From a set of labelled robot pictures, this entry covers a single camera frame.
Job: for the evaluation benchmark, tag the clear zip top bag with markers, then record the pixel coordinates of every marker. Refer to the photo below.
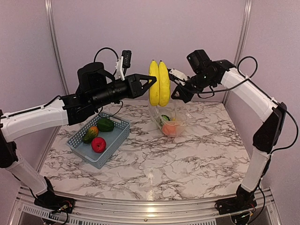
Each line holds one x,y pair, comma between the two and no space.
175,109

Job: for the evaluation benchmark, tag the green watermelon ball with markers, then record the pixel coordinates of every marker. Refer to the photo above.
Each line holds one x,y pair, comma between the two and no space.
164,118

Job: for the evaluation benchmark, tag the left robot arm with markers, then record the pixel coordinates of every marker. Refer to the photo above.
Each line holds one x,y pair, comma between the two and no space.
97,88

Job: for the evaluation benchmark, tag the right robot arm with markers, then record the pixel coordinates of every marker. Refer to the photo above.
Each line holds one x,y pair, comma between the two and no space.
221,76

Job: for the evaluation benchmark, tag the green bell pepper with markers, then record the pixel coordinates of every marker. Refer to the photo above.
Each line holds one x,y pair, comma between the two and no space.
105,125

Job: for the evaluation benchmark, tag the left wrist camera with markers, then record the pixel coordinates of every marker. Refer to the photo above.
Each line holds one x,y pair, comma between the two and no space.
123,63

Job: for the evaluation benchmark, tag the front aluminium frame rail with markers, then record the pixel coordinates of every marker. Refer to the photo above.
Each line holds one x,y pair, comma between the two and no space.
101,211

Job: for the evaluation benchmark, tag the red apple toy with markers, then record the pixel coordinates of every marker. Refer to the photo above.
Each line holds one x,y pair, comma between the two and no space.
98,145

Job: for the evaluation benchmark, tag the yellow banana bunch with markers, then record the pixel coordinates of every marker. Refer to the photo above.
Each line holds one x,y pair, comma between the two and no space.
159,92

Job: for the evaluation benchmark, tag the aluminium frame post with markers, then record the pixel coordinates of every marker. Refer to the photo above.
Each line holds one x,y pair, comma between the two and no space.
55,45
244,31

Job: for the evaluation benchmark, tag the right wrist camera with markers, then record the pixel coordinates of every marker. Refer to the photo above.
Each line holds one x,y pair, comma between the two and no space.
177,76

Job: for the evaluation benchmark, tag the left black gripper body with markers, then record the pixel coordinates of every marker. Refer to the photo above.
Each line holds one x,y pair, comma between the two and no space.
131,92

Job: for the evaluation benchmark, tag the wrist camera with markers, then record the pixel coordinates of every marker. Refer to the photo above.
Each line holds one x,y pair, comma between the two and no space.
123,63
177,76

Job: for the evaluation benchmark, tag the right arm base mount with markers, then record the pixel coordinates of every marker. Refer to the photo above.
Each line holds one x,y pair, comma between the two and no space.
243,200

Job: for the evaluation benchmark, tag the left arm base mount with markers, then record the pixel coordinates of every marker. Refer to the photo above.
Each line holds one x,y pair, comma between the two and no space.
54,202

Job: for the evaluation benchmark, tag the grey perforated plastic basket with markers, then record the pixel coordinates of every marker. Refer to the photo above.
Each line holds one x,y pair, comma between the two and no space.
114,140

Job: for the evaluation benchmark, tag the orange toy fruit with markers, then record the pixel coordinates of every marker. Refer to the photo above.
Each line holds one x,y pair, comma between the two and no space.
170,129

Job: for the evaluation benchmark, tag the right aluminium frame post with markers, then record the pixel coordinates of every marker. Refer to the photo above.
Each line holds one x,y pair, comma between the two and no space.
244,31

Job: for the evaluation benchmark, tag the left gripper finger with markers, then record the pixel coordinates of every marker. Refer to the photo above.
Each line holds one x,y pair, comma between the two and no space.
148,78
144,86

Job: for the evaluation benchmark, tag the left aluminium frame post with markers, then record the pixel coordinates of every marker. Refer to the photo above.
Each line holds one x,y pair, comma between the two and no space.
55,45

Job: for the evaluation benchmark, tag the green orange mango toy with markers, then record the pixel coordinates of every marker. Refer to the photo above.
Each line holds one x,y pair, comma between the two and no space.
91,133

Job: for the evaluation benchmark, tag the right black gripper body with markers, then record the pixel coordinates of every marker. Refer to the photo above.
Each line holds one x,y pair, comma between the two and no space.
200,82

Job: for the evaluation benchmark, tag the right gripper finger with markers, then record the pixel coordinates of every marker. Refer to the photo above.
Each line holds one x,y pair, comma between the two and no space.
176,93
179,99

